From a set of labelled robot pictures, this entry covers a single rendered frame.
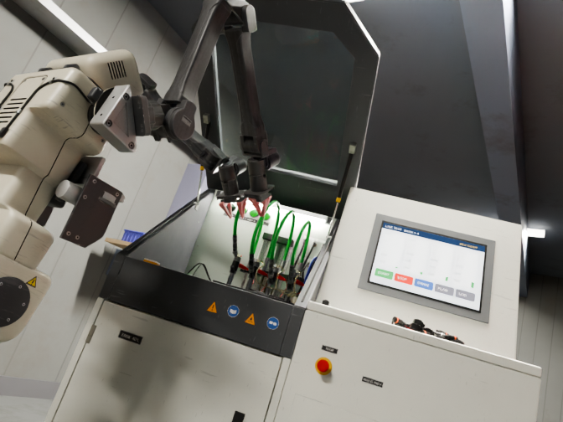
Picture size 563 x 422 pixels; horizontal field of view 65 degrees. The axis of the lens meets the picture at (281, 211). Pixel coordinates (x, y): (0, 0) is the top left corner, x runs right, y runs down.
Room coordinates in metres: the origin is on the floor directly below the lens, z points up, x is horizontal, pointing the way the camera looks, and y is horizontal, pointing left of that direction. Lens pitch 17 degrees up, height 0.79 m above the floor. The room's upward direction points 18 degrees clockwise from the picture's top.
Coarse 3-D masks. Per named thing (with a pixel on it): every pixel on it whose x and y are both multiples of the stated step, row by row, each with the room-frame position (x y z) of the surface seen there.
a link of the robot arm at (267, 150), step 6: (264, 144) 1.27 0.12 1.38; (264, 150) 1.28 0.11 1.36; (270, 150) 1.32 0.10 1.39; (276, 150) 1.36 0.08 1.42; (252, 156) 1.30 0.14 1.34; (258, 156) 1.29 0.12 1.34; (264, 156) 1.29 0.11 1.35; (270, 156) 1.34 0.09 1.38; (276, 156) 1.36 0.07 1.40; (270, 162) 1.34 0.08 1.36; (276, 162) 1.37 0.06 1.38
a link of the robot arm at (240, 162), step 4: (216, 148) 1.48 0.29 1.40; (216, 152) 1.46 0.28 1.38; (220, 152) 1.48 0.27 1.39; (220, 156) 1.47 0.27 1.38; (224, 156) 1.48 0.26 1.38; (232, 156) 1.54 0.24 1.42; (220, 160) 1.47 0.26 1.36; (224, 160) 1.49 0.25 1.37; (228, 160) 1.52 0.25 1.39; (232, 160) 1.53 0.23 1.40; (236, 160) 1.53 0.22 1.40; (240, 160) 1.54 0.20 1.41; (244, 160) 1.55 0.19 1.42; (220, 164) 1.50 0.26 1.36; (236, 164) 1.51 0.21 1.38; (240, 164) 1.53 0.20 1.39; (244, 164) 1.54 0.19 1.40; (204, 168) 1.53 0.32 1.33; (216, 168) 1.51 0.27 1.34; (240, 168) 1.53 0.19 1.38; (244, 168) 1.55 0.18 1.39; (212, 172) 1.52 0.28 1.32; (236, 172) 1.54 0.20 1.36; (240, 172) 1.55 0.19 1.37
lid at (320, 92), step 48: (288, 0) 1.26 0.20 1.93; (336, 0) 1.22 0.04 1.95; (288, 48) 1.41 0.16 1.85; (336, 48) 1.35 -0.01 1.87; (288, 96) 1.58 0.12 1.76; (336, 96) 1.50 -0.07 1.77; (288, 144) 1.76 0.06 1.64; (336, 144) 1.67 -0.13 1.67; (288, 192) 1.96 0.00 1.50; (336, 192) 1.85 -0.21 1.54
